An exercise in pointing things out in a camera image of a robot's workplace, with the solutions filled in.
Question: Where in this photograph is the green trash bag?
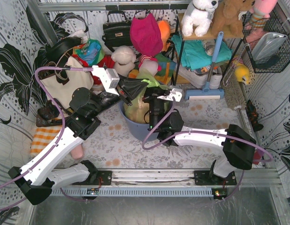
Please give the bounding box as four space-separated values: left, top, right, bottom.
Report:
123 69 169 124

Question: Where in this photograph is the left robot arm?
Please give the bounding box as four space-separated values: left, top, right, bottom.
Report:
8 77 148 205

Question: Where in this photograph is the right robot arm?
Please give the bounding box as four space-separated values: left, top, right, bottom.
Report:
142 87 256 186

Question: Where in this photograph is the blue trash bin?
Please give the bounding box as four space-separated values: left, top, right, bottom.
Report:
118 101 150 141

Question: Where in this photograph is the colourful printed bag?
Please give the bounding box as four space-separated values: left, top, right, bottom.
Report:
72 39 105 67

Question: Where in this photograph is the magenta cloth bag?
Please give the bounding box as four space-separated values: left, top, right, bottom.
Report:
130 13 163 56

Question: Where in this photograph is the cream canvas tote bag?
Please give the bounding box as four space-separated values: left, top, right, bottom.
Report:
41 70 94 109

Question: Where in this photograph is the white plush sheep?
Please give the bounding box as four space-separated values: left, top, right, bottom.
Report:
111 46 137 77

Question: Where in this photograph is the pink plush doll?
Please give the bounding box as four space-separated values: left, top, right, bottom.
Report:
138 54 161 76

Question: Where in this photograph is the red cloth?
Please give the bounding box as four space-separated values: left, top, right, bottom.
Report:
83 55 115 85

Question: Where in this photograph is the rainbow striped cloth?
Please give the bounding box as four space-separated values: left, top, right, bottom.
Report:
129 53 176 84

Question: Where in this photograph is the black leather handbag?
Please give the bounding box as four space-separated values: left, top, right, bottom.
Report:
102 10 133 52

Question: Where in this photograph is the teal folded cloth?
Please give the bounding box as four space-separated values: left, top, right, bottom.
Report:
181 40 232 70

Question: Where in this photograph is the white shoe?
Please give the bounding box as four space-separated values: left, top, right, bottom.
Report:
177 67 222 89

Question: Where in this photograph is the orange plush toy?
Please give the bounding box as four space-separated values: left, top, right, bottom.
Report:
157 20 170 46

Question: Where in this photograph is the wooden metal shelf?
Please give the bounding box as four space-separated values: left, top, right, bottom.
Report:
171 25 244 85

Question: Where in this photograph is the black round hat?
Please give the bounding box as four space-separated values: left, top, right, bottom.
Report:
46 37 82 62

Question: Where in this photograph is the pink case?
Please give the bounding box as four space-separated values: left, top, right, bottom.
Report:
70 144 84 160

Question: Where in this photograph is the orange checkered cloth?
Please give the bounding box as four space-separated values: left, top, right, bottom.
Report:
30 126 62 158

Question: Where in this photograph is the yellow plush toy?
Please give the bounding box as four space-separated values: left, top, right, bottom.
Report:
234 62 250 85

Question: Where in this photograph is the white plush dog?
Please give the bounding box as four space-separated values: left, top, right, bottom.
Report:
182 0 219 37

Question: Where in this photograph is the brown teddy bear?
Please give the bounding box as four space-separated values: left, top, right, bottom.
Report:
211 0 255 36

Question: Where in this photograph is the purple orange sock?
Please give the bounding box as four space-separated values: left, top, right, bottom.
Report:
252 149 264 165

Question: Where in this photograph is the silver foil pouch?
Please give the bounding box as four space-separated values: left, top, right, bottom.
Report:
252 32 288 61

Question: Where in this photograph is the pink plush toy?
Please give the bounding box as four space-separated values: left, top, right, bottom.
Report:
248 0 278 28

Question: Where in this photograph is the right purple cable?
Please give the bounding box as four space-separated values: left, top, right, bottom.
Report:
142 97 275 201

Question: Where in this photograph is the purple cable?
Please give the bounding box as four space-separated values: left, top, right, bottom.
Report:
0 67 94 213
142 97 275 201

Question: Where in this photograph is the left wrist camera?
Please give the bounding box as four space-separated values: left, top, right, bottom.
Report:
92 66 120 95

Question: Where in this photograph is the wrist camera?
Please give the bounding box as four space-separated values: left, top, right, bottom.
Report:
92 66 120 95
157 88 183 102

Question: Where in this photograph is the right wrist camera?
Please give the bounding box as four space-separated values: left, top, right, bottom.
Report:
157 88 183 102

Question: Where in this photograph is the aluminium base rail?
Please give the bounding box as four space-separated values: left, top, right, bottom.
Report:
99 168 282 187

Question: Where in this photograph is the black wire basket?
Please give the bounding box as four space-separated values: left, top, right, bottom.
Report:
243 11 290 74

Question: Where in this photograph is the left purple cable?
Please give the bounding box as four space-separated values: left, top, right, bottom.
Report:
0 67 94 213

